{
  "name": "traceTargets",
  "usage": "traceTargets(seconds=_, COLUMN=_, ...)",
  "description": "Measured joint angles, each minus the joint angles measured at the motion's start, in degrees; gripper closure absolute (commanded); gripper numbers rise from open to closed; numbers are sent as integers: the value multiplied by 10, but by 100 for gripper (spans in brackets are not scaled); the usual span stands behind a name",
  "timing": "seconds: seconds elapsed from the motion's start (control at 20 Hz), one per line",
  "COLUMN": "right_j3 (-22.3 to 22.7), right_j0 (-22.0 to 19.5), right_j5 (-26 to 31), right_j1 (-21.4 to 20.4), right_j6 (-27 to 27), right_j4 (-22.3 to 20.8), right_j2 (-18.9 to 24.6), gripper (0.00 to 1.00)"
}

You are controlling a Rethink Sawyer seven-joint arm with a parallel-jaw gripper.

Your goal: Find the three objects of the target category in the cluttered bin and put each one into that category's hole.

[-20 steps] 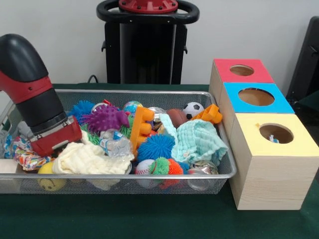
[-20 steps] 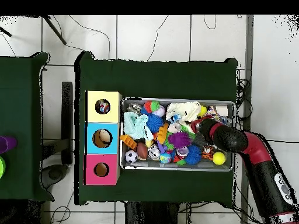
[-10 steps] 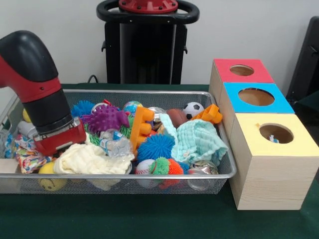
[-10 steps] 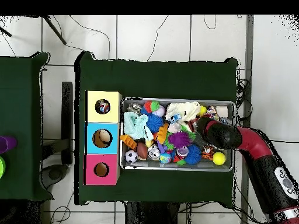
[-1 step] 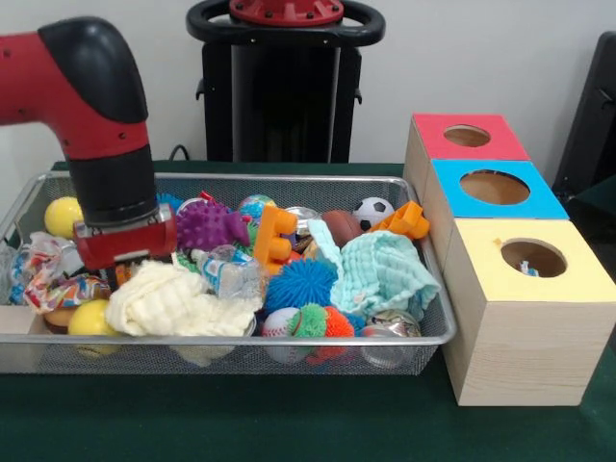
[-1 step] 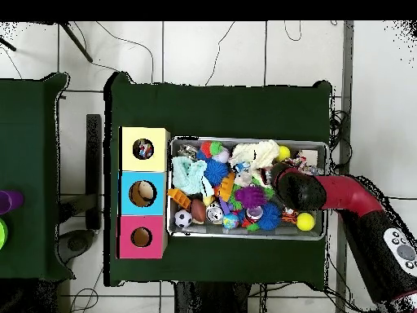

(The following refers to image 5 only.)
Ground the brown toy football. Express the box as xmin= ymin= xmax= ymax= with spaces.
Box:
xmin=321 ymin=210 xmax=362 ymax=247

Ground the long orange toy block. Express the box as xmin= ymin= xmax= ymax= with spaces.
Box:
xmin=370 ymin=200 xmax=431 ymax=241

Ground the purple spiky rubber ball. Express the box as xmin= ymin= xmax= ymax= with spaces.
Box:
xmin=175 ymin=199 xmax=252 ymax=252

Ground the wide orange studded block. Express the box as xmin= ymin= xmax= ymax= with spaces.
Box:
xmin=253 ymin=204 xmax=298 ymax=275

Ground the cream yellow cloth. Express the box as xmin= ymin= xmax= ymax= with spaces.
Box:
xmin=104 ymin=259 xmax=265 ymax=338

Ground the wooden box with three holes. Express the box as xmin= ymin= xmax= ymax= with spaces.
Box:
xmin=402 ymin=113 xmax=616 ymax=407

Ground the blue spiky rubber ball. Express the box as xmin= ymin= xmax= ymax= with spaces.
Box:
xmin=157 ymin=193 xmax=185 ymax=214

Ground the colourful print cloth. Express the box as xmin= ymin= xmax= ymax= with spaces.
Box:
xmin=22 ymin=232 xmax=113 ymax=314

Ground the dark green tablecloth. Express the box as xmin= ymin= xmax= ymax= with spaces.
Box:
xmin=573 ymin=173 xmax=616 ymax=227
xmin=0 ymin=161 xmax=616 ymax=462

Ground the mint green cloth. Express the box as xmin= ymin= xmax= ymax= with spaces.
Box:
xmin=307 ymin=219 xmax=443 ymax=321

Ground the yellow ball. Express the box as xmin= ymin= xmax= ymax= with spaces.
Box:
xmin=43 ymin=196 xmax=86 ymax=241
xmin=66 ymin=298 xmax=121 ymax=356

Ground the silver mesh bin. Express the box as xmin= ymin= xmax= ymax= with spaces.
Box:
xmin=0 ymin=171 xmax=457 ymax=376

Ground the black and white soccer ball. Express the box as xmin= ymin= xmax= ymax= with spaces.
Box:
xmin=353 ymin=196 xmax=396 ymax=231

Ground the blue globe ball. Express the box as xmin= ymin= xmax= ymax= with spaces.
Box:
xmin=238 ymin=194 xmax=278 ymax=222

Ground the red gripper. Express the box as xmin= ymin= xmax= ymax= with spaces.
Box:
xmin=72 ymin=204 xmax=178 ymax=293

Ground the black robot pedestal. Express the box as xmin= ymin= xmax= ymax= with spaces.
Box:
xmin=185 ymin=0 xmax=386 ymax=164

